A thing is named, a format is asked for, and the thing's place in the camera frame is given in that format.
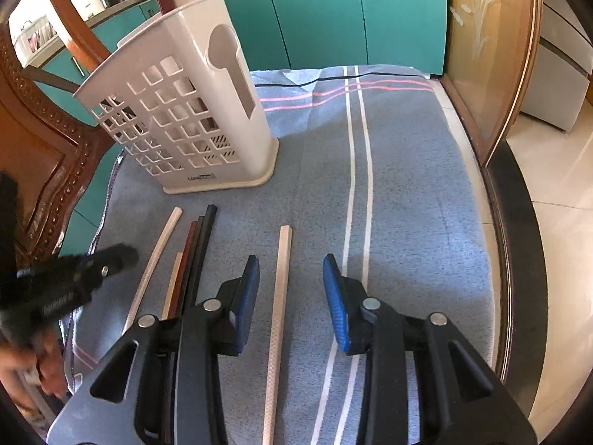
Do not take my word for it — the blue striped cloth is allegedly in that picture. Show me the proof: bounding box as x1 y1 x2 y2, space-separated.
65 65 496 445

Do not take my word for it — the white plastic utensil holder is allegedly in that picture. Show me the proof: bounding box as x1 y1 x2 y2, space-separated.
73 0 281 195

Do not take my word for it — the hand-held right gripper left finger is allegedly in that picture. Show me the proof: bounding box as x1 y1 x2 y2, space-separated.
46 254 261 445

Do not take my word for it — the black chopstick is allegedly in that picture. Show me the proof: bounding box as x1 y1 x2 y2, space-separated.
178 215 207 316
183 204 218 313

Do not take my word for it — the white chopstick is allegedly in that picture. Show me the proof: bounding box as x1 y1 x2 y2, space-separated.
262 225 294 445
161 253 183 320
121 207 185 334

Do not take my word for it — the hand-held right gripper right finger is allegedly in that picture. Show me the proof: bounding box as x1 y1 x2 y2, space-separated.
323 253 538 445

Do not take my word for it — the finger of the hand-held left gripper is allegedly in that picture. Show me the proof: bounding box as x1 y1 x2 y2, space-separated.
0 171 20 270
62 245 140 286

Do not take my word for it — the silver refrigerator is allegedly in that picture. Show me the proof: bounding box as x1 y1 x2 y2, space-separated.
519 0 593 133

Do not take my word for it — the wooden framed glass sliding door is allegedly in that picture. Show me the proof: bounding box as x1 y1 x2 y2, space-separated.
445 0 545 168

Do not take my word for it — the person's left hand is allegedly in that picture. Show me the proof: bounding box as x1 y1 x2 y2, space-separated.
0 320 70 399

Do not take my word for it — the wire dish rack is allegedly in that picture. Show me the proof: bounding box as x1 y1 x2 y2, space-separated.
11 16 63 68

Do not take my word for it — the window side countertop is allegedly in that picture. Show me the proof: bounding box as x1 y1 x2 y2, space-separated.
83 0 156 22

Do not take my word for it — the teal lower cabinet under stove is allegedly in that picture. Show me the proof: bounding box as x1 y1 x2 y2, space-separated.
183 0 448 75

